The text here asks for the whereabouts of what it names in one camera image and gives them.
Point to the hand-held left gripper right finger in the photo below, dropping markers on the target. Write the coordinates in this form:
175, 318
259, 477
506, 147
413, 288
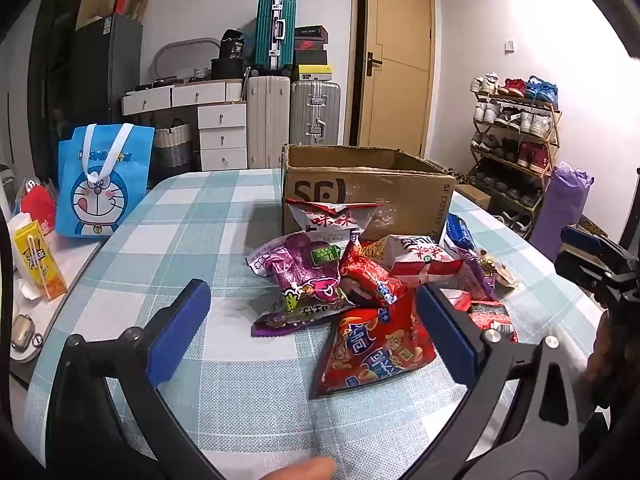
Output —
445, 332

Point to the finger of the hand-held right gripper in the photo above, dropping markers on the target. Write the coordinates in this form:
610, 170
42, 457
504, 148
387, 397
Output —
580, 238
575, 267

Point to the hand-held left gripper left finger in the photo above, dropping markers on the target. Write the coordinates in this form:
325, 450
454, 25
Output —
182, 327

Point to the red black snack packet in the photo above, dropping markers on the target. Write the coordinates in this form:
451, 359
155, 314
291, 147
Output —
492, 315

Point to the purple snack packet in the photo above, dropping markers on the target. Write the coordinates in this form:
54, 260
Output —
300, 285
480, 272

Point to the large red snack packet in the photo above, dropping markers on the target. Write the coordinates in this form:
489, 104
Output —
370, 355

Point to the small red snack packet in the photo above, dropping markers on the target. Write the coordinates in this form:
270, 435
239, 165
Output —
367, 272

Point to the blue snack packet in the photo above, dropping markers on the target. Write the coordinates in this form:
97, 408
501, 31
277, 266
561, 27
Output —
459, 232

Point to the brown cardboard box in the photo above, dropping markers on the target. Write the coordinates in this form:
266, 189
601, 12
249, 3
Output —
400, 195

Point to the person's right hand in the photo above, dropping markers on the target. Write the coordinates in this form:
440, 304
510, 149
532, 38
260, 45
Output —
598, 355

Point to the person's left hand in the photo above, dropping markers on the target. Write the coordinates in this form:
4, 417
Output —
300, 470

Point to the printed flat cardboard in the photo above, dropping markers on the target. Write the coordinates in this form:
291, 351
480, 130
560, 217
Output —
592, 224

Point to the purple bag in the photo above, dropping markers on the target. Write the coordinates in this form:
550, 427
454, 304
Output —
560, 215

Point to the red edged white snack packet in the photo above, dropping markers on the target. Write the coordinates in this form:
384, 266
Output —
457, 300

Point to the small brown floor box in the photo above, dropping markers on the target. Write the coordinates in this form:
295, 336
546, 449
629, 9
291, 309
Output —
472, 196

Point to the gold earbuds case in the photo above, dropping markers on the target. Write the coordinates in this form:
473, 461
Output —
24, 327

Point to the yellow drink carton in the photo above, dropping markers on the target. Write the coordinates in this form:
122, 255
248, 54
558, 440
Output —
37, 260

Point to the blue cartoon tote bag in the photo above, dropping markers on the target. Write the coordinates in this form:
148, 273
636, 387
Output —
100, 185

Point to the wicker basket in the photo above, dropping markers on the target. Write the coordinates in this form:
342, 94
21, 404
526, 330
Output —
172, 147

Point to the red pouch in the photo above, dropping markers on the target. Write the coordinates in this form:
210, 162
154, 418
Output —
39, 207

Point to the white drawer cabinet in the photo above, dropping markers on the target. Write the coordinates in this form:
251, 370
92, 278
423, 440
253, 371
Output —
220, 125

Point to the white suitcase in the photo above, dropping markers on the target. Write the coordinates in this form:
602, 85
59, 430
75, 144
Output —
267, 120

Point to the dark grey fridge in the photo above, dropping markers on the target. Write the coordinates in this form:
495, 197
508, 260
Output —
105, 90

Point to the silver suitcase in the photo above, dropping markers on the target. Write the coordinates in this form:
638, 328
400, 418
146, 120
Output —
315, 110

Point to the wooden door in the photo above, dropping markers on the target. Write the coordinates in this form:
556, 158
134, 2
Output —
405, 35

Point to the stack of shoe boxes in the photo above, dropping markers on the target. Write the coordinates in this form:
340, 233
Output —
311, 50

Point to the green suitcase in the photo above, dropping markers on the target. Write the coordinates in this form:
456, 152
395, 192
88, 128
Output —
272, 30

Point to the white wall switch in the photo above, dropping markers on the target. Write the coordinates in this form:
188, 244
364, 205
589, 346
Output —
509, 46

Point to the white oval frame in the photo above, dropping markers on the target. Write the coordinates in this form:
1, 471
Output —
170, 47

